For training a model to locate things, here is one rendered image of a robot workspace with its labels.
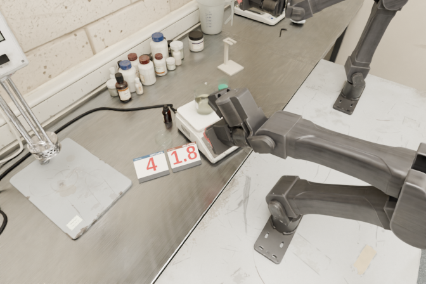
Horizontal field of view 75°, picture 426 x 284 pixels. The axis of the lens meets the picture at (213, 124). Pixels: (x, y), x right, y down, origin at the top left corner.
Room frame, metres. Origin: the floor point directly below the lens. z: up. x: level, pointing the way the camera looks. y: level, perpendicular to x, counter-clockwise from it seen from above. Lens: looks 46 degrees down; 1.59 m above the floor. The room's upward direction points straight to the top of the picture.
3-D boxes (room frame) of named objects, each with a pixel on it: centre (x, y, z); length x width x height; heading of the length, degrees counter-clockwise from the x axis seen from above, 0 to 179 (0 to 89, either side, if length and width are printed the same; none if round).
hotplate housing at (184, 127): (0.62, 0.02, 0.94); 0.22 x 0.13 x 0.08; 39
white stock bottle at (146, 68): (0.91, 0.26, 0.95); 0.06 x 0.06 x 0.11
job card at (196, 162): (0.51, 0.09, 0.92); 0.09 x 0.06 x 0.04; 111
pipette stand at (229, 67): (0.99, -0.07, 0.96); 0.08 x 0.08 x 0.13; 43
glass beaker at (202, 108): (0.64, 0.02, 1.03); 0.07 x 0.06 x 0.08; 169
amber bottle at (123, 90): (0.80, 0.33, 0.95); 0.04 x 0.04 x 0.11
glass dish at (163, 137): (0.59, 0.16, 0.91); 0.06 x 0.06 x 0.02
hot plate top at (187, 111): (0.63, 0.04, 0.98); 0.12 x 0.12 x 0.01; 38
